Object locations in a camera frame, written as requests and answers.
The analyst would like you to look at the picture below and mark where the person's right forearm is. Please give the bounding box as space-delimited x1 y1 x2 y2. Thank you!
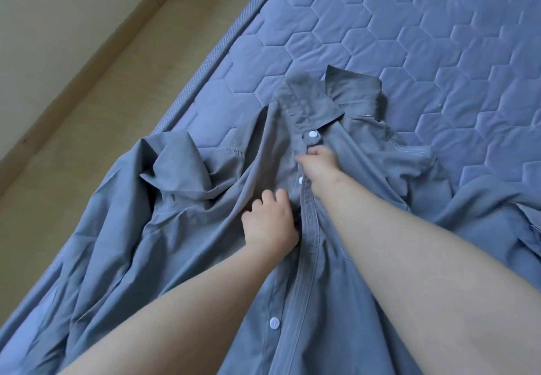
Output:
311 172 541 375

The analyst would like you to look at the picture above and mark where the grey button-up shirt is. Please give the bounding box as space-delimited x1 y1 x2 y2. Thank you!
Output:
0 65 541 375

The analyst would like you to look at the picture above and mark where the person's left hand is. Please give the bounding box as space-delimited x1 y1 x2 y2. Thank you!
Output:
241 188 302 262

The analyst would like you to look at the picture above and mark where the blue quilted mattress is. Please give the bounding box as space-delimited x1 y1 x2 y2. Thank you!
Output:
0 0 541 375

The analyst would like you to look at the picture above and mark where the person's right hand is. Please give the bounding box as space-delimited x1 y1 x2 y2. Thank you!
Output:
295 144 343 201

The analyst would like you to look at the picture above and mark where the person's left forearm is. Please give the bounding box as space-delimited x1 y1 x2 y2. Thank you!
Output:
55 239 292 375

